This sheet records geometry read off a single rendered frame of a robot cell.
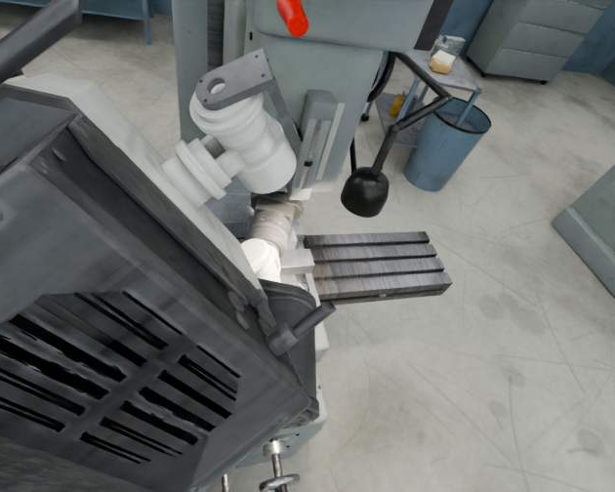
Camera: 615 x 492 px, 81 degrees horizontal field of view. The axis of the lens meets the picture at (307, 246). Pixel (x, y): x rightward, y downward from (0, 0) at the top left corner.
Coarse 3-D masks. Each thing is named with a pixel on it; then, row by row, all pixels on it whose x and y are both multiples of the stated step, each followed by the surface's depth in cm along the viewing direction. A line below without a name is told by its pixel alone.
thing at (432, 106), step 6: (444, 96) 58; (432, 102) 55; (438, 102) 56; (444, 102) 57; (420, 108) 54; (426, 108) 54; (432, 108) 55; (414, 114) 52; (420, 114) 53; (426, 114) 54; (402, 120) 50; (408, 120) 50; (414, 120) 52; (402, 126) 50; (408, 126) 51
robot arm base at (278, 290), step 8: (264, 280) 44; (264, 288) 43; (272, 288) 44; (280, 288) 44; (288, 288) 44; (296, 288) 45; (272, 296) 44; (280, 296) 44; (288, 296) 44; (296, 296) 45; (304, 296) 45; (312, 296) 47; (312, 304) 46; (312, 400) 39; (312, 408) 38; (304, 416) 38; (312, 416) 39; (288, 424) 41; (296, 424) 41; (304, 424) 41
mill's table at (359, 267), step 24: (312, 240) 120; (336, 240) 123; (360, 240) 125; (384, 240) 127; (408, 240) 130; (336, 264) 116; (360, 264) 118; (384, 264) 121; (408, 264) 123; (432, 264) 125; (336, 288) 110; (360, 288) 112; (384, 288) 114; (408, 288) 118; (432, 288) 122
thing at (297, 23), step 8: (280, 0) 36; (288, 0) 35; (296, 0) 35; (280, 8) 35; (288, 8) 34; (296, 8) 34; (288, 16) 34; (296, 16) 33; (304, 16) 33; (288, 24) 33; (296, 24) 33; (304, 24) 33; (296, 32) 34; (304, 32) 34
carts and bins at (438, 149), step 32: (384, 64) 314; (448, 64) 256; (384, 96) 332; (416, 96) 317; (384, 128) 297; (416, 128) 308; (448, 128) 261; (480, 128) 283; (416, 160) 296; (448, 160) 280
